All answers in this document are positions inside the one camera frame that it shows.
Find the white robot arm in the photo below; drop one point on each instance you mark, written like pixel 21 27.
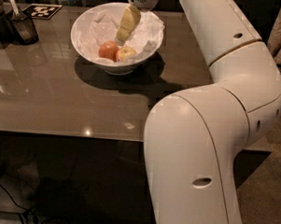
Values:
pixel 192 136

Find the red apple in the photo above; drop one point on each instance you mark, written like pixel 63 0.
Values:
pixel 108 50

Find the yellow-red apple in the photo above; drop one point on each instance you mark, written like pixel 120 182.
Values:
pixel 124 53

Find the white crumpled paper towel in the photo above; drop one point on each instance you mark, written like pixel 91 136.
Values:
pixel 145 39

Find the black white marker tag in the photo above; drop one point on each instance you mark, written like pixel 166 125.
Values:
pixel 42 11

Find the white ceramic bowl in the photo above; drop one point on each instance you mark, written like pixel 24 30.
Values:
pixel 117 10

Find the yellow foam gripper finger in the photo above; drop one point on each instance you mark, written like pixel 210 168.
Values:
pixel 130 19

